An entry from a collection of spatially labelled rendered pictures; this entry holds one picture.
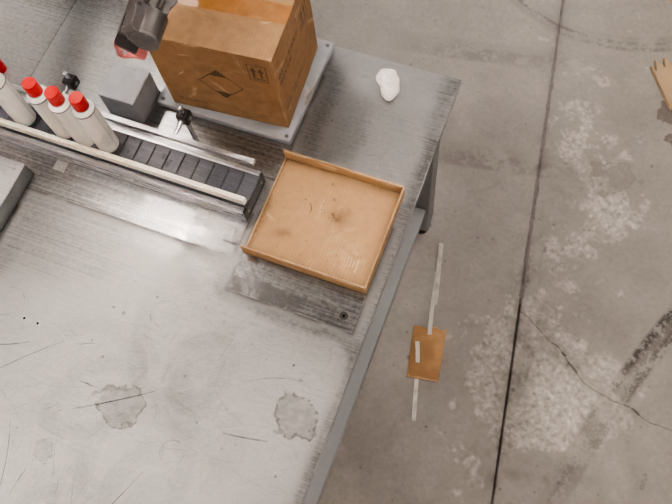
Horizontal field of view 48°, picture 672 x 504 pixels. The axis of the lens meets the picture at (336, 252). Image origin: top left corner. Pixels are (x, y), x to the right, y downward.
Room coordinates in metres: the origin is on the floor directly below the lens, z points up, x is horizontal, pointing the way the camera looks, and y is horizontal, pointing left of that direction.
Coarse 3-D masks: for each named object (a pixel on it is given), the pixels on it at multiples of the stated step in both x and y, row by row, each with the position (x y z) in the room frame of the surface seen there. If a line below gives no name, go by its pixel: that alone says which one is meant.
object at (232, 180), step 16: (0, 112) 1.15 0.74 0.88; (48, 128) 1.08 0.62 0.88; (128, 144) 0.99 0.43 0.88; (144, 144) 0.98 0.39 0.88; (144, 160) 0.94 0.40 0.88; (160, 160) 0.93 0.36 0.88; (176, 160) 0.92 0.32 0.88; (192, 160) 0.91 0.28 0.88; (208, 160) 0.90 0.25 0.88; (192, 176) 0.87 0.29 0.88; (208, 176) 0.86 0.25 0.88; (224, 176) 0.85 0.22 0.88; (240, 176) 0.84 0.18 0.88; (256, 176) 0.83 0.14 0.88; (240, 192) 0.80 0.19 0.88
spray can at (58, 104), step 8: (48, 88) 1.04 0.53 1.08; (56, 88) 1.03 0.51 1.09; (48, 96) 1.02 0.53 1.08; (56, 96) 1.01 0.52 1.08; (64, 96) 1.03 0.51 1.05; (48, 104) 1.03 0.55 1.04; (56, 104) 1.01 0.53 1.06; (64, 104) 1.01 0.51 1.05; (56, 112) 1.00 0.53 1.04; (64, 112) 1.00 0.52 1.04; (64, 120) 1.00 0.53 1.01; (72, 120) 1.00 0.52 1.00; (72, 128) 1.00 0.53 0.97; (80, 128) 1.00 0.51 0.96; (72, 136) 1.01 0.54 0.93; (80, 136) 1.00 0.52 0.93; (88, 136) 1.01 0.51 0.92; (88, 144) 1.00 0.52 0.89
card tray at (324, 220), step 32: (288, 160) 0.88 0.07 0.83; (320, 160) 0.84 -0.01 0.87; (288, 192) 0.80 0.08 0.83; (320, 192) 0.78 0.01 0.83; (352, 192) 0.76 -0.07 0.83; (384, 192) 0.75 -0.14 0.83; (256, 224) 0.74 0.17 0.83; (288, 224) 0.72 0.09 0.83; (320, 224) 0.70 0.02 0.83; (352, 224) 0.69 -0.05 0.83; (384, 224) 0.67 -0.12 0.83; (256, 256) 0.66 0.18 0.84; (288, 256) 0.64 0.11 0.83; (320, 256) 0.62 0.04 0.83; (352, 256) 0.61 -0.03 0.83; (352, 288) 0.53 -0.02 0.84
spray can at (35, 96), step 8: (24, 80) 1.07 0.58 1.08; (32, 80) 1.06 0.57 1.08; (24, 88) 1.05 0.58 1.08; (32, 88) 1.05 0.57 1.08; (40, 88) 1.06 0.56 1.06; (32, 96) 1.05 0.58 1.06; (40, 96) 1.05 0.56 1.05; (32, 104) 1.04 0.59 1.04; (40, 104) 1.04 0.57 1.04; (40, 112) 1.04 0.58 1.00; (48, 112) 1.04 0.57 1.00; (48, 120) 1.04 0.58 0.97; (56, 120) 1.04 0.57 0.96; (56, 128) 1.04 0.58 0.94; (64, 128) 1.04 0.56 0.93; (64, 136) 1.04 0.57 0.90
